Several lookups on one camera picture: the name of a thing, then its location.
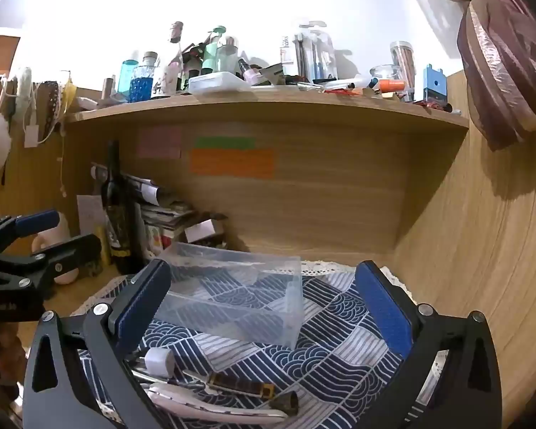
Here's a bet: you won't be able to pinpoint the white label card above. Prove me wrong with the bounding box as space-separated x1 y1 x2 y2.
184 220 218 242

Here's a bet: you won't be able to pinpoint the white paper card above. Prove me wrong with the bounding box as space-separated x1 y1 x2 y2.
77 194 106 236

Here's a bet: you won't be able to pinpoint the patterned lace ribbon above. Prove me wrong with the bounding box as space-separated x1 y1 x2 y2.
42 80 60 139

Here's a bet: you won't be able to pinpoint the blue wave-patterned cloth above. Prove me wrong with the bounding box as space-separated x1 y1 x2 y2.
76 272 430 429

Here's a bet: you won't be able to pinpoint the pink sticky note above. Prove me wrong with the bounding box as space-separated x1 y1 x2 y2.
138 127 182 160

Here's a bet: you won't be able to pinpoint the clear container of brushes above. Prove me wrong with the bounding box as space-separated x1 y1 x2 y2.
290 20 338 84

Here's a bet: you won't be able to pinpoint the white mug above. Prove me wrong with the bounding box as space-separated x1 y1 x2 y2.
32 212 79 286

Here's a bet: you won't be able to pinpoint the white charger plug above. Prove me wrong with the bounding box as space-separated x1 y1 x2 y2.
144 346 176 379

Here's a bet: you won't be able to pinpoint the person's left forearm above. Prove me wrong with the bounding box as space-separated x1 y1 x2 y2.
0 322 25 398

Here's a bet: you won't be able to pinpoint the clear bottle grey cap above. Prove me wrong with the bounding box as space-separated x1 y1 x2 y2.
217 36 240 75

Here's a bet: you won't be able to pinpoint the blue plastic bottle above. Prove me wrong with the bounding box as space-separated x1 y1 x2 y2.
120 59 140 101

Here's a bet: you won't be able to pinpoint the clear bottle with blue beads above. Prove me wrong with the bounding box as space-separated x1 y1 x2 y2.
131 51 160 100

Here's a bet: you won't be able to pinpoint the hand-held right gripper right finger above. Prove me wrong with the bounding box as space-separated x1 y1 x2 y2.
354 259 503 429

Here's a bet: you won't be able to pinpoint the yellow tube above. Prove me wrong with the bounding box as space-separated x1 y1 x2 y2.
96 226 112 270

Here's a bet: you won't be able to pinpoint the dark wine bottle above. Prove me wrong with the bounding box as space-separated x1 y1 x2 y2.
103 140 140 274

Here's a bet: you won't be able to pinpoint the white plastic case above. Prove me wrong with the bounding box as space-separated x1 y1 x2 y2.
188 71 250 95

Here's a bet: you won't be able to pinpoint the small brown cap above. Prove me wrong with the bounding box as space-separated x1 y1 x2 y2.
272 392 300 417

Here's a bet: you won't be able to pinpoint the glass jar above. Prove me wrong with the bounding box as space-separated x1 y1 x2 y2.
370 65 405 93

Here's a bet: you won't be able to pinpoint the wooden shelf board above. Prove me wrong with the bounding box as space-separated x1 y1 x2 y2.
65 87 471 131

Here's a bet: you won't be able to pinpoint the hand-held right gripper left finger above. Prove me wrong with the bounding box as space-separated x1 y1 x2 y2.
22 258 173 429

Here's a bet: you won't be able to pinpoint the tall clear bottle brown cap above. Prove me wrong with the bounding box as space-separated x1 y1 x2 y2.
163 21 185 95

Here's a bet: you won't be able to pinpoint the blue block device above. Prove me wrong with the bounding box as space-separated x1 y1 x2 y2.
422 63 448 104

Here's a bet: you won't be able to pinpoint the green sticky note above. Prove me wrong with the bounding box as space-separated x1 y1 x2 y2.
194 137 256 150

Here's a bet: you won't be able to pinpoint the green bottle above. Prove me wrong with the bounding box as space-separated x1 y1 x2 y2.
201 26 227 77

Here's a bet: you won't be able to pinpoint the white curved hair clip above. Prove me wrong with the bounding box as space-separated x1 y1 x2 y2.
147 386 291 425

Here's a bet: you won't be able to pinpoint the stack of books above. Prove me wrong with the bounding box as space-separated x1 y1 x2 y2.
134 174 228 261

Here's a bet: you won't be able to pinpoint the orange sticky note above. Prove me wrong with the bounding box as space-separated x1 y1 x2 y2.
190 148 278 179

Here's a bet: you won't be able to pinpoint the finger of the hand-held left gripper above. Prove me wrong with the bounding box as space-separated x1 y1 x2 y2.
0 209 61 255
29 233 103 298

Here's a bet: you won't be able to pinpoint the brown tortoiseshell hair clip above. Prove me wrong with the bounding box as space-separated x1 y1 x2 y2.
183 369 276 401

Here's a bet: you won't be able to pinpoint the mauve curtain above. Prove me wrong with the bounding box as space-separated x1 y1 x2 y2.
379 0 536 152

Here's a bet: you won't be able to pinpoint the metal tweezers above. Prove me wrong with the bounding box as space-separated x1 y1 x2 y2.
127 357 206 389

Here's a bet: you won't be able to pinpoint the clear tube of brown sticks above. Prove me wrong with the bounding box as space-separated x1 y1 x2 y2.
389 41 416 100

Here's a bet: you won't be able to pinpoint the clear plastic box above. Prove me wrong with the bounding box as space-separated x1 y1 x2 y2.
151 241 304 350

